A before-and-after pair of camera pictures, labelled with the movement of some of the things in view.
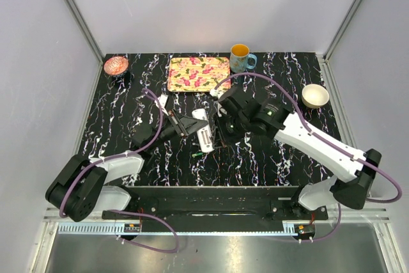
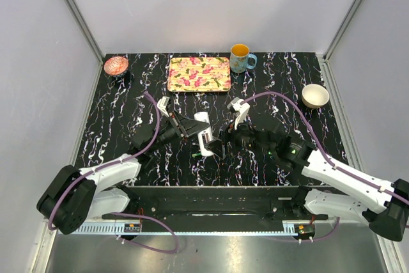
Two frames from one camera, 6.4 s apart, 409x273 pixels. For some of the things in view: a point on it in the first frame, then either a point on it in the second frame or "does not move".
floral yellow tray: [198, 74] does not move
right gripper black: [221, 137] to [230, 135]
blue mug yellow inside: [239, 58] does not move
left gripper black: [186, 124] does not move
